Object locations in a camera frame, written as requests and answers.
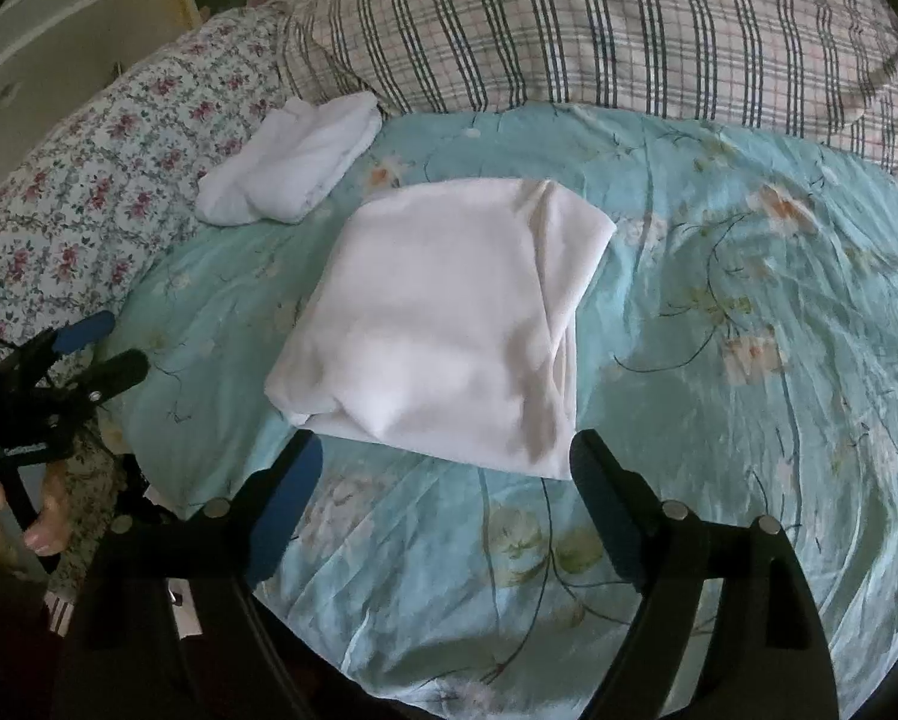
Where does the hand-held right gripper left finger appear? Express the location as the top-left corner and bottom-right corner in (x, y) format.
(51, 431), (412, 720)

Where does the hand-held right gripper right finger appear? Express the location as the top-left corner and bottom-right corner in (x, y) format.
(570, 429), (840, 720)

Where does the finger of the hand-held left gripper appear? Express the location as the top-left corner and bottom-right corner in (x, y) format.
(44, 350), (150, 428)
(0, 311), (116, 391)

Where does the large white garment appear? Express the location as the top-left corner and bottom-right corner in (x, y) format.
(263, 178), (618, 482)

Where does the person's left hand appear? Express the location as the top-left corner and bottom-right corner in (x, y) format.
(0, 457), (71, 563)

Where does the olive floral cloth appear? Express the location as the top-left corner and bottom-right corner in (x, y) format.
(44, 424), (131, 597)

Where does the floral pillow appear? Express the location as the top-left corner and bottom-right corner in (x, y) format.
(0, 4), (300, 391)

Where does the teal floral bedsheet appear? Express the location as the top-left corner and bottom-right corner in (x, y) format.
(92, 101), (898, 710)

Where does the small folded white cloth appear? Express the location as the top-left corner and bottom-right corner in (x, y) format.
(195, 90), (384, 226)

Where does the cream cabinet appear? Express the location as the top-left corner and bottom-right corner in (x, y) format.
(0, 0), (204, 200)

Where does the plaid pillow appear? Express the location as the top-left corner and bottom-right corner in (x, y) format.
(276, 0), (898, 192)

